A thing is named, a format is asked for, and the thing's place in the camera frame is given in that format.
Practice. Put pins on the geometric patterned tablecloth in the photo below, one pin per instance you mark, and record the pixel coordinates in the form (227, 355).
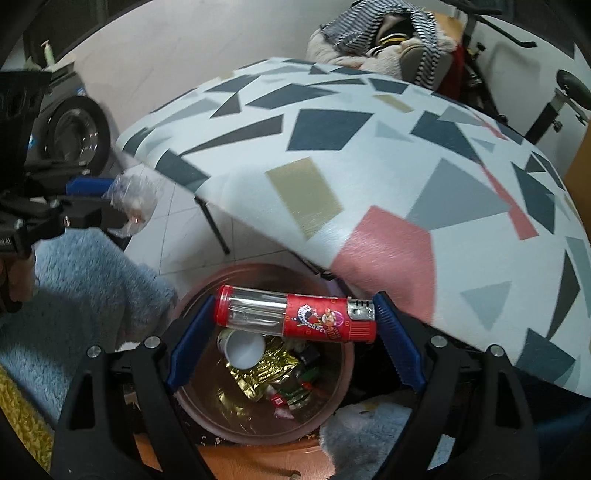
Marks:
(390, 186)

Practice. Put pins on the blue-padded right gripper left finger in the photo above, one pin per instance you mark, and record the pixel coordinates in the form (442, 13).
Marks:
(94, 437)

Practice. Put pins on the green red snack wrapper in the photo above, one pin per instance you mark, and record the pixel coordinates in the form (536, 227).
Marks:
(297, 390)

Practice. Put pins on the washing machine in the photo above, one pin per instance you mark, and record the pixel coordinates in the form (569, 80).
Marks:
(71, 128)

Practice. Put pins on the chair with clothes pile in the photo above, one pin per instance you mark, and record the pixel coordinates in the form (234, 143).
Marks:
(397, 55)

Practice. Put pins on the gold foil snack bag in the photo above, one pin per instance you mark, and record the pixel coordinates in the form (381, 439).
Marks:
(263, 380)

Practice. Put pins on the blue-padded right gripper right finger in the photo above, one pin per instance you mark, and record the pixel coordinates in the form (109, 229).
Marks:
(470, 418)

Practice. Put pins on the black exercise bike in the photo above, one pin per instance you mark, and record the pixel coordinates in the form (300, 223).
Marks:
(529, 62)

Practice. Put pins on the striped black white shirt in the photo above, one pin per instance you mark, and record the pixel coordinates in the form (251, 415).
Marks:
(359, 29)

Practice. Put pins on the red clear tube container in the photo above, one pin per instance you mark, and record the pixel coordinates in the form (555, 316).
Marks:
(296, 316)

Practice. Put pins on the clear plastic bag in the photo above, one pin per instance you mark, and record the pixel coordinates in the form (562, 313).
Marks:
(136, 197)

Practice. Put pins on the brown round trash bin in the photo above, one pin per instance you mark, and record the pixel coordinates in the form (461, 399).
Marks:
(211, 402)

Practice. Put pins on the person's left hand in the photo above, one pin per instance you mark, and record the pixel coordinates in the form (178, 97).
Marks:
(19, 274)

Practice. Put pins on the yellow-green paper cup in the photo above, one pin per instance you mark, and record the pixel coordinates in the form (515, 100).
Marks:
(242, 349)

